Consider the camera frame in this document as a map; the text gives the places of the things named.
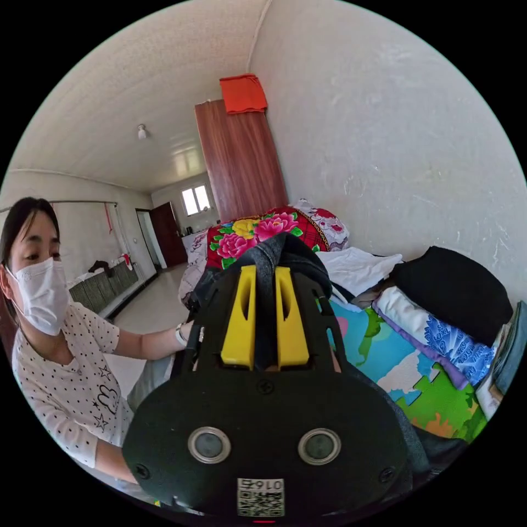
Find dark brown door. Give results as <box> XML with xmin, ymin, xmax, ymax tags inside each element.
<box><xmin>149</xmin><ymin>201</ymin><xmax>188</xmax><ymax>269</ymax></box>

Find black jeans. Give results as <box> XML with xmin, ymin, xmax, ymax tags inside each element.
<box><xmin>187</xmin><ymin>232</ymin><xmax>470</xmax><ymax>495</ymax></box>

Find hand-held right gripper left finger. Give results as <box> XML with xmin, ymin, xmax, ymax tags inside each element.
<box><xmin>220</xmin><ymin>265</ymin><xmax>257</xmax><ymax>370</ymax></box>

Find person's left forearm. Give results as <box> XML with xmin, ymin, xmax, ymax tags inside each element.
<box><xmin>116</xmin><ymin>322</ymin><xmax>193</xmax><ymax>357</ymax></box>

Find white floral pillow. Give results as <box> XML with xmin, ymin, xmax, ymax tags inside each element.
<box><xmin>293</xmin><ymin>198</ymin><xmax>351</xmax><ymax>253</ymax></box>

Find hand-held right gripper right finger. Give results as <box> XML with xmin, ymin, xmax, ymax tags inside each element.
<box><xmin>274</xmin><ymin>267</ymin><xmax>310</xmax><ymax>370</ymax></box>

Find window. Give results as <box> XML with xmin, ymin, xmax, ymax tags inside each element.
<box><xmin>181</xmin><ymin>184</ymin><xmax>212</xmax><ymax>217</ymax></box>

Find red cloth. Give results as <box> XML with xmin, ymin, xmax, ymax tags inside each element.
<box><xmin>218</xmin><ymin>72</ymin><xmax>268</xmax><ymax>116</ymax></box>

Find person's body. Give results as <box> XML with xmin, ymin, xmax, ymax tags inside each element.
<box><xmin>0</xmin><ymin>197</ymin><xmax>139</xmax><ymax>470</ymax></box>

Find bed with colourful printed sheet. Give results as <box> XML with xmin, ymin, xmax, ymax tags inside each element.
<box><xmin>317</xmin><ymin>296</ymin><xmax>491</xmax><ymax>445</ymax></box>

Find red floral folded quilt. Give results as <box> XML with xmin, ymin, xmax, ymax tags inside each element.
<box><xmin>205</xmin><ymin>206</ymin><xmax>331</xmax><ymax>271</ymax></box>

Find person's right forearm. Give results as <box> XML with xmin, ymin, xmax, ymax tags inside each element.
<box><xmin>95</xmin><ymin>438</ymin><xmax>139</xmax><ymax>485</ymax></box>

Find brown wooden cupboard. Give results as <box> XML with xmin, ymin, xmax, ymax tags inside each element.
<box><xmin>194</xmin><ymin>98</ymin><xmax>289</xmax><ymax>223</ymax></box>

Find pile of clothes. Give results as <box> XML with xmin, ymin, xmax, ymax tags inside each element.
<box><xmin>316</xmin><ymin>245</ymin><xmax>527</xmax><ymax>422</ymax></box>

